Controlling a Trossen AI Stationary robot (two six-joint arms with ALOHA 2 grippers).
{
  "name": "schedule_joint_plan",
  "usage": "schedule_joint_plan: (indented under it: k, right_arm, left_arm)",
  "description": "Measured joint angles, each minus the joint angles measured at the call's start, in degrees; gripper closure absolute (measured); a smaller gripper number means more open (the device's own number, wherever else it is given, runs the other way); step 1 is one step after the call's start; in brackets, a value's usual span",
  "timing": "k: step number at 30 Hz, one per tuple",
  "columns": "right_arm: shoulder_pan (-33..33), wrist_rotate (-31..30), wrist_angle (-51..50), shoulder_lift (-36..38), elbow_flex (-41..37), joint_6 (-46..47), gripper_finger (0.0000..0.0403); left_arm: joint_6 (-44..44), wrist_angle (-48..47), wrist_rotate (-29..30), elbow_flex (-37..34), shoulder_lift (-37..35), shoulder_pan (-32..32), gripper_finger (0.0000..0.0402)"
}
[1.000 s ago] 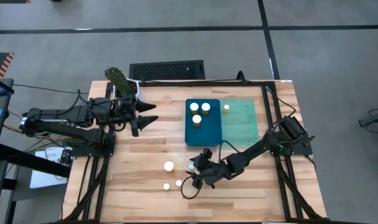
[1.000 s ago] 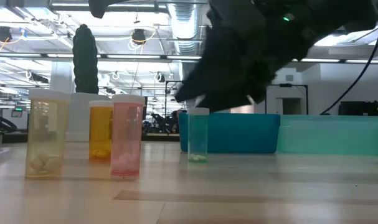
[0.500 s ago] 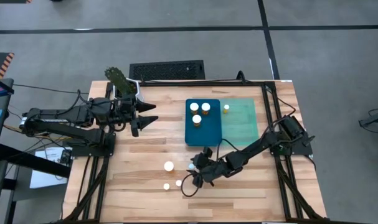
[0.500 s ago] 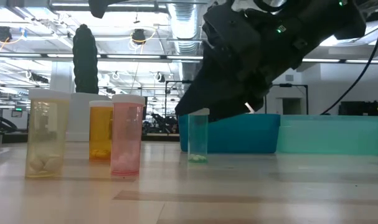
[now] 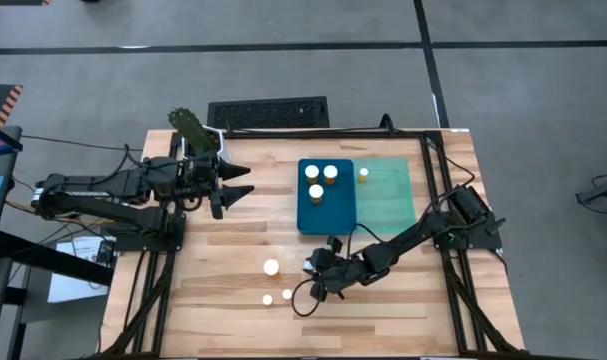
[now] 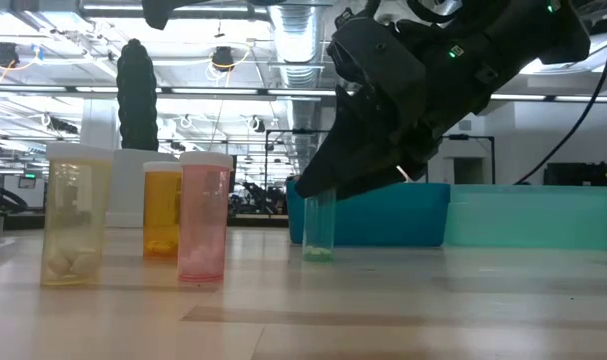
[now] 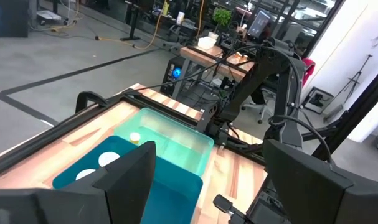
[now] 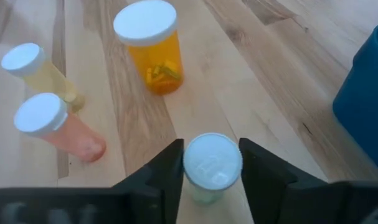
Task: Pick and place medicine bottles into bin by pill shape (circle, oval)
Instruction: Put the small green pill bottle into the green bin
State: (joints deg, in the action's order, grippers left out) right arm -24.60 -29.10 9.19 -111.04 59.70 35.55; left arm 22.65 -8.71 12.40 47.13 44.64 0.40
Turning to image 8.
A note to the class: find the large orange pill bottle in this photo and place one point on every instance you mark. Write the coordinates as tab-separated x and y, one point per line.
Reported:
157	59

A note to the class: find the small yellow pill bottle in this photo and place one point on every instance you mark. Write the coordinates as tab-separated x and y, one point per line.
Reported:
22	59

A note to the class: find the small pink pill bottle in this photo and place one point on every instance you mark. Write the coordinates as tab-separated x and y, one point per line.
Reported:
40	113

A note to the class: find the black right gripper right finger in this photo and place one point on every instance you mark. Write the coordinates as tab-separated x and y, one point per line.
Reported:
269	193

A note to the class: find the blue plastic bin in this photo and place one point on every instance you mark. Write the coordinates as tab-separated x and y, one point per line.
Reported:
366	102

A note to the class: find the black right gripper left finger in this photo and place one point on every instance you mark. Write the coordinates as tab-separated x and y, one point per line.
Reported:
163	186

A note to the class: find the small green pill bottle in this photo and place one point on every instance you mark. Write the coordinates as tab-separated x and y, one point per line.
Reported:
212	161

